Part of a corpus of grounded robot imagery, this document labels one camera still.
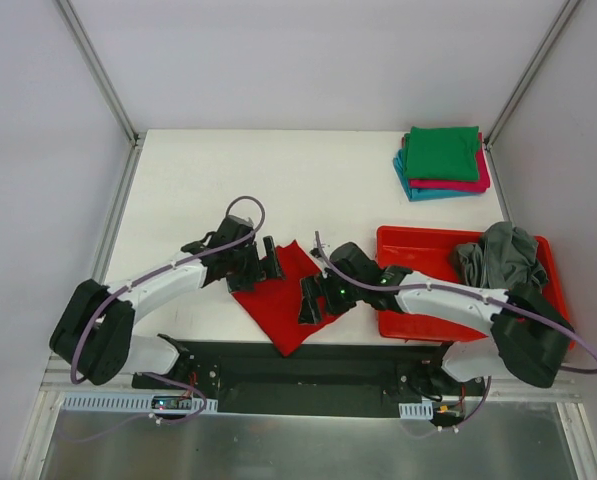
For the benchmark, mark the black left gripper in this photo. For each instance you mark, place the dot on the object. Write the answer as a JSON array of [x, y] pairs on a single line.
[[254, 267]]

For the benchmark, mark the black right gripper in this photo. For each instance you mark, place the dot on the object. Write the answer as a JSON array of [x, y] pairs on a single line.
[[322, 298]]

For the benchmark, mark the red t-shirt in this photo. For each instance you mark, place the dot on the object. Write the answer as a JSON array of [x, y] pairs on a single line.
[[275, 304]]

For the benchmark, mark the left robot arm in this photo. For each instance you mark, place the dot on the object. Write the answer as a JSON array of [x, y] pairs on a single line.
[[95, 333]]

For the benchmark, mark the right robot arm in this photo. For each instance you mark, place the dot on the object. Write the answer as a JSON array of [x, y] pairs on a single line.
[[522, 332]]

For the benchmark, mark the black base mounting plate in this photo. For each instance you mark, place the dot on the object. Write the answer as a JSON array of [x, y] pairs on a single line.
[[365, 381]]

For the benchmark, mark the red plastic tray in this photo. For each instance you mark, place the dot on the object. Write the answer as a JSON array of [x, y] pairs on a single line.
[[428, 251]]

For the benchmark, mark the teal folded t-shirt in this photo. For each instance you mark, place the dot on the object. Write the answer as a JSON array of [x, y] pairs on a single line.
[[441, 189]]

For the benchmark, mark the green folded t-shirt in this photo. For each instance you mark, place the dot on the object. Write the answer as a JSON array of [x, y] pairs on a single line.
[[447, 153]]

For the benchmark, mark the grey crumpled t-shirt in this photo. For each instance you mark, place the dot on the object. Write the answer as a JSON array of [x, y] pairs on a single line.
[[504, 256]]

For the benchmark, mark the magenta folded t-shirt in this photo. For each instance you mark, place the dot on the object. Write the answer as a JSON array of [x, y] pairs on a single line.
[[447, 160]]

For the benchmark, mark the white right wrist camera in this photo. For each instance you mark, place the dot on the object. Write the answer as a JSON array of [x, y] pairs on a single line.
[[320, 251]]

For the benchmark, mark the right white cable duct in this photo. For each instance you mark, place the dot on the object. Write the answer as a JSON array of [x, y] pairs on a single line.
[[423, 411]]

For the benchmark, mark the white cable duct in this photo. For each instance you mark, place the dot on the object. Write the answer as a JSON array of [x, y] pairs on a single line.
[[137, 403], [423, 411]]

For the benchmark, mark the left white cable duct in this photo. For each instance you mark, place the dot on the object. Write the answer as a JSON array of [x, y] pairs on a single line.
[[137, 403]]

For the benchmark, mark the left aluminium frame post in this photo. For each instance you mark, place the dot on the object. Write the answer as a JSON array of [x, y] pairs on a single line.
[[87, 50]]

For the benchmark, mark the aluminium frame post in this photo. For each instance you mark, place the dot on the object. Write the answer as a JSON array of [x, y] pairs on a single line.
[[87, 50], [547, 44]]

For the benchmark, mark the right aluminium frame post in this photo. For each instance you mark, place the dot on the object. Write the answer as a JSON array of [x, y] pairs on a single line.
[[547, 44]]

